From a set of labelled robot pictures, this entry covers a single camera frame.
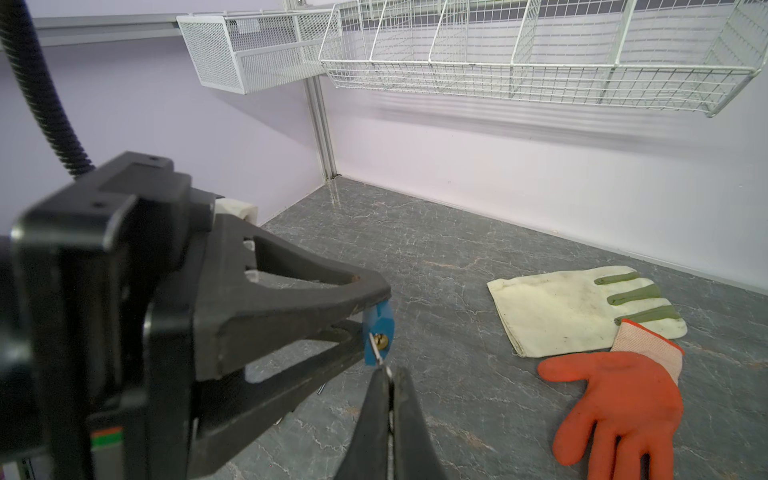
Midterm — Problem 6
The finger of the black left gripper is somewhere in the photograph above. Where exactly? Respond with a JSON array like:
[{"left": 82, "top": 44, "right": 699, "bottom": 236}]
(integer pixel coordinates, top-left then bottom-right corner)
[
  {"left": 193, "top": 214, "right": 391, "bottom": 381},
  {"left": 187, "top": 326, "right": 364, "bottom": 479}
]

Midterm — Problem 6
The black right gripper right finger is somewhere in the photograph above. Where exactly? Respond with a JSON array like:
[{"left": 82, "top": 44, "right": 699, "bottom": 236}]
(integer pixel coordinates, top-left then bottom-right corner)
[{"left": 392, "top": 368, "right": 447, "bottom": 479}]

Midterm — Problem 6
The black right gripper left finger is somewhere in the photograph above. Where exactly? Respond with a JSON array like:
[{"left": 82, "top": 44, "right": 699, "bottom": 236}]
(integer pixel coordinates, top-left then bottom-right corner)
[{"left": 335, "top": 367, "right": 391, "bottom": 480}]

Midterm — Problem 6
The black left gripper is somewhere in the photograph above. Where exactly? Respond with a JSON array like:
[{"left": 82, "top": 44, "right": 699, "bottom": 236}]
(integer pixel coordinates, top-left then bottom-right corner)
[{"left": 1, "top": 152, "right": 214, "bottom": 479}]

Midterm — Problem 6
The small blue padlock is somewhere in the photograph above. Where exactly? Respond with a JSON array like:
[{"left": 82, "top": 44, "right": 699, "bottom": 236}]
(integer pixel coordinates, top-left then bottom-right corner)
[{"left": 362, "top": 300, "right": 395, "bottom": 366}]

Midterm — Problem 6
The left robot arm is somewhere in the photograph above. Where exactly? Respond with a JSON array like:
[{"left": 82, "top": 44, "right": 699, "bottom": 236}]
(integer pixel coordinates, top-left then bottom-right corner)
[{"left": 1, "top": 1, "right": 391, "bottom": 479}]

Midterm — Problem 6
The cream work glove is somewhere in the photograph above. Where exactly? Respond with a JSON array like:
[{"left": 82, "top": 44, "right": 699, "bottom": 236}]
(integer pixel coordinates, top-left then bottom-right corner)
[{"left": 487, "top": 266, "right": 687, "bottom": 358}]

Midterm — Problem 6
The red rubber glove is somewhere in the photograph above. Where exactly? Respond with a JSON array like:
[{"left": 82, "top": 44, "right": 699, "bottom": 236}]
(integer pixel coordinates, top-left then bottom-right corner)
[{"left": 537, "top": 319, "right": 684, "bottom": 479}]

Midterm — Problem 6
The white mesh box basket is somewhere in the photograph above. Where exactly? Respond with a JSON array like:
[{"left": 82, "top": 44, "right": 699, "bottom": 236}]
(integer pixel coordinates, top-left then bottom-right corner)
[{"left": 176, "top": 8, "right": 331, "bottom": 95}]

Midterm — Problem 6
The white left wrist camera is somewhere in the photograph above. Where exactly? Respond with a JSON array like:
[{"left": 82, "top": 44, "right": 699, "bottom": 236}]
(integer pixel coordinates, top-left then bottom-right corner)
[{"left": 214, "top": 197, "right": 258, "bottom": 225}]

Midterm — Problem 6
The white wire shelf basket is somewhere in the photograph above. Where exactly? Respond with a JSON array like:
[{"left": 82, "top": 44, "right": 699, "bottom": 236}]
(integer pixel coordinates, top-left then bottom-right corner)
[{"left": 319, "top": 0, "right": 767, "bottom": 117}]

